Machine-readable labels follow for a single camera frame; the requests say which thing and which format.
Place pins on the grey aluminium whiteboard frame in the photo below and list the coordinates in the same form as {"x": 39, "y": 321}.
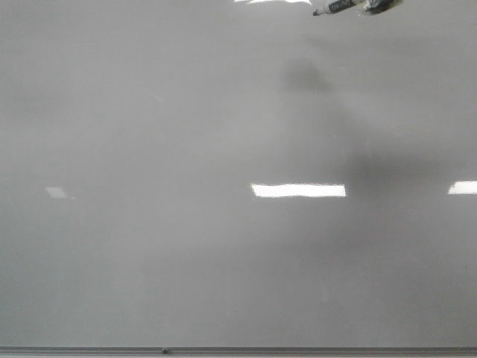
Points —
{"x": 239, "y": 351}

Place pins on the white whiteboard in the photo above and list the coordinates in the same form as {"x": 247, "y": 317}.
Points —
{"x": 217, "y": 173}

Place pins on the black whiteboard marker pen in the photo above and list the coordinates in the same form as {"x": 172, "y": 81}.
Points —
{"x": 368, "y": 8}

